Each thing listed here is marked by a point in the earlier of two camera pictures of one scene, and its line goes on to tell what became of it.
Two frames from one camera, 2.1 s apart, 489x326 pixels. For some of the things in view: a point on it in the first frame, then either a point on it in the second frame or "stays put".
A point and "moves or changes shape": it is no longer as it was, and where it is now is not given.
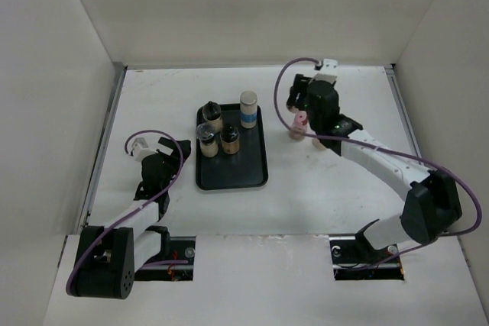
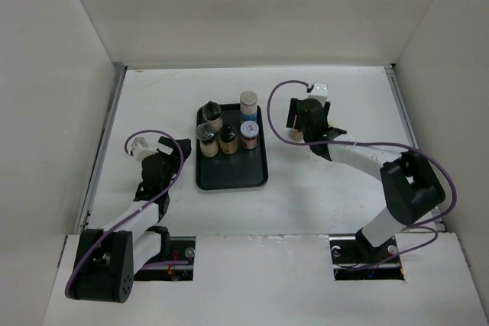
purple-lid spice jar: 295,111 moves or changes shape
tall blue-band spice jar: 248,104 stays put
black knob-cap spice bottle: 230,139 stays put
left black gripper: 174,160 stays put
